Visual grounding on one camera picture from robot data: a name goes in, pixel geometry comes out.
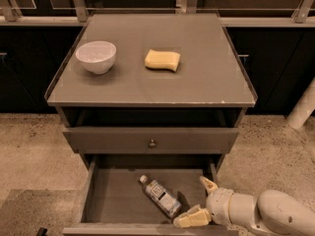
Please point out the metal railing frame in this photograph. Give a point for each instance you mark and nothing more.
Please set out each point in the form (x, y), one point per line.
(232, 13)

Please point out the clear plastic water bottle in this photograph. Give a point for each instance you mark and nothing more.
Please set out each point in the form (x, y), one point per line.
(160, 196)

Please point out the small black object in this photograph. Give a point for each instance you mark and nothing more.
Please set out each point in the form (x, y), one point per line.
(41, 231)

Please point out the round brass drawer knob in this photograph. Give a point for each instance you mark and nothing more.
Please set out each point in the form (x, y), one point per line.
(152, 144)

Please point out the white ceramic bowl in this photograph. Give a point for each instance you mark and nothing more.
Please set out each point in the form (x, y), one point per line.
(97, 56)

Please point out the open middle drawer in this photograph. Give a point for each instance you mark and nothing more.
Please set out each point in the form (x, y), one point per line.
(114, 203)

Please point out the closed top drawer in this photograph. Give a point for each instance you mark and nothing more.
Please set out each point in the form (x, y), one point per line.
(127, 140)

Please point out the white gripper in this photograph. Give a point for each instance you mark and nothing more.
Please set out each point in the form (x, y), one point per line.
(219, 205)

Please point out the grey drawer cabinet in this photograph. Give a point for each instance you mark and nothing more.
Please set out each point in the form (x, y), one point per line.
(210, 88)

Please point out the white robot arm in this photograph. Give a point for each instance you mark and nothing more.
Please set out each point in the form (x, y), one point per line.
(267, 181)

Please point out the yellow sponge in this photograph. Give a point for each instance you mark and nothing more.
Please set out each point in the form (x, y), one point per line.
(159, 60)

